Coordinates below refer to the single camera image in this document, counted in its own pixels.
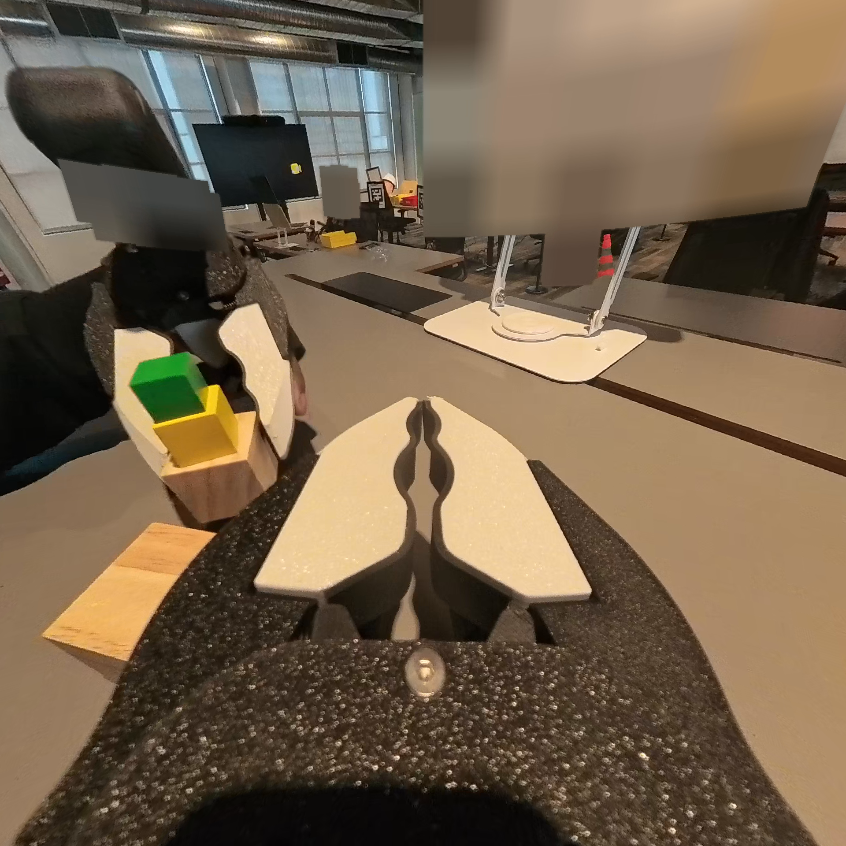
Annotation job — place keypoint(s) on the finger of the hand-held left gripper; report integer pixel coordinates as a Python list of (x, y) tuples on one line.
[(264, 370), (122, 350)]

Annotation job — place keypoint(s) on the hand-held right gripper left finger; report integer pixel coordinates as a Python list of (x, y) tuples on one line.
[(343, 515)]

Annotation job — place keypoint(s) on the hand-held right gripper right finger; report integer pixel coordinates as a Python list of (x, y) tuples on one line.
[(502, 522)]

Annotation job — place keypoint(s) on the green wooden cube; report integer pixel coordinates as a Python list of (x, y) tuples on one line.
[(165, 390)]

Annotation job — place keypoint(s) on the yellow wooden cube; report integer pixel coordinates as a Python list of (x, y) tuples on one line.
[(198, 433)]

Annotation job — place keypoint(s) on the medium plain wooden cube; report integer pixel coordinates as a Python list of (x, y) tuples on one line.
[(225, 489)]

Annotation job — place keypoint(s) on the large plain wooden cube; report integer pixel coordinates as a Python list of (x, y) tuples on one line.
[(112, 595)]

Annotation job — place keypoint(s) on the person's left forearm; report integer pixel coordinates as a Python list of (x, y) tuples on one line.
[(39, 357)]

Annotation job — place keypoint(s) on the person's left hand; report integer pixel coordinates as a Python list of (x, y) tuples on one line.
[(301, 396)]

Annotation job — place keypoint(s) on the black desk mat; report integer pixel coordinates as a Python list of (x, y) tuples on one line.
[(390, 291)]

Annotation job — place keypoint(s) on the small yellow bin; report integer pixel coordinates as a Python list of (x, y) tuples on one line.
[(338, 239)]

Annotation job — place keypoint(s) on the black display screen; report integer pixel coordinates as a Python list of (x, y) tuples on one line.
[(251, 158)]

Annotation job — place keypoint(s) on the white document stand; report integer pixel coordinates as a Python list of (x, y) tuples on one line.
[(562, 357)]

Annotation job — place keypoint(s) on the orange striped traffic cone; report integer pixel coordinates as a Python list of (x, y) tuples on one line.
[(605, 264)]

